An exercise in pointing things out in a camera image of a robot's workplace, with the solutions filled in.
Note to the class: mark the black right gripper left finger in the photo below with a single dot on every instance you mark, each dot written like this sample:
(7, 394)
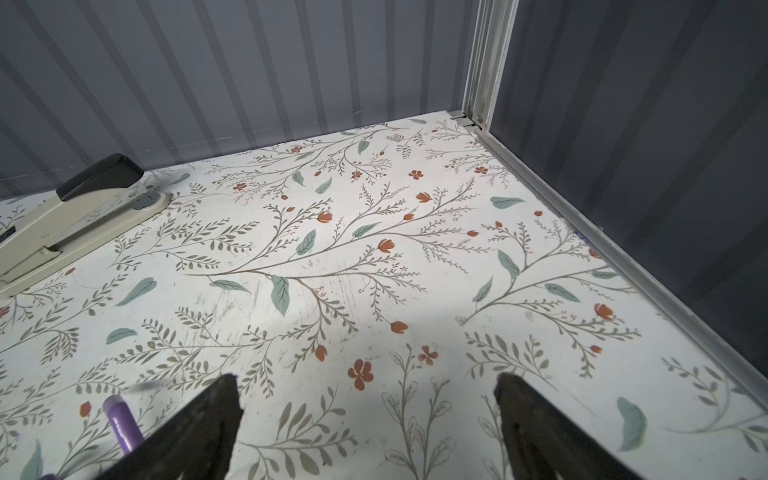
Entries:
(196, 443)

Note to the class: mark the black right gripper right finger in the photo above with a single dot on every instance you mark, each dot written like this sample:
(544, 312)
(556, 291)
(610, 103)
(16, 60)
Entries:
(543, 443)

